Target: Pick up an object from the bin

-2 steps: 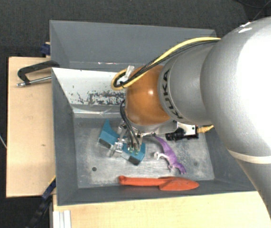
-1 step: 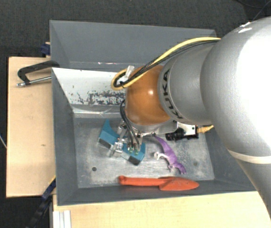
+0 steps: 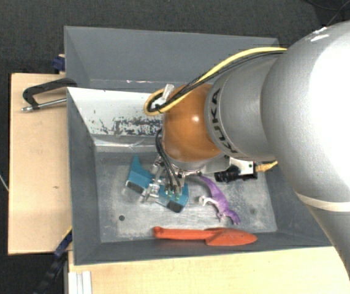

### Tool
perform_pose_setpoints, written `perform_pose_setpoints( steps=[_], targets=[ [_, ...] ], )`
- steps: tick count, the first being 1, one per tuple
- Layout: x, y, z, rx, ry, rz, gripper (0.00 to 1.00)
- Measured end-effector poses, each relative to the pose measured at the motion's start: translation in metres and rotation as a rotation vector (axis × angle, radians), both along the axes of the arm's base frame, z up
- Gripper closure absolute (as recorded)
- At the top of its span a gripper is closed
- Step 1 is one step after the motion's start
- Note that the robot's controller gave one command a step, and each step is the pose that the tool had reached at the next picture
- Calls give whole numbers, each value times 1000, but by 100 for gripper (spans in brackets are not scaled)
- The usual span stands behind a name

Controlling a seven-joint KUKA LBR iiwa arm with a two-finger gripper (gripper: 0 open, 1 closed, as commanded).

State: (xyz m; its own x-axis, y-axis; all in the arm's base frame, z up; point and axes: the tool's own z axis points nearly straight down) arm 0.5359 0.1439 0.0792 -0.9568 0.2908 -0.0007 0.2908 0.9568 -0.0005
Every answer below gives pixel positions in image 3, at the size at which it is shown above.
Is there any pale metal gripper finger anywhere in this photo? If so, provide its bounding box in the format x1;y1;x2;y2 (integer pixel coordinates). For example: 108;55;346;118
139;182;155;204
150;179;165;200

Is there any grey metal bin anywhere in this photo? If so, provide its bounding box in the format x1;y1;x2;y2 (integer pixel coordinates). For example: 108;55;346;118
63;25;332;266

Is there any purple toy dinosaur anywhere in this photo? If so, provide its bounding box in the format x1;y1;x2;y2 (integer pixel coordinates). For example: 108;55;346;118
197;175;242;226

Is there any orange toy shovel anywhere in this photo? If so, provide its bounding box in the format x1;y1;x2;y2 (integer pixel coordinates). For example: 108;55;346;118
152;225;259;247

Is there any pale wood flat board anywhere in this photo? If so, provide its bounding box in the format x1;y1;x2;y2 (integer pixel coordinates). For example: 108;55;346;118
7;73;73;255

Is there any black cylinder on white bracket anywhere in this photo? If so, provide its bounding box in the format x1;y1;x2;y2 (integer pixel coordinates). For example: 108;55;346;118
213;157;259;184

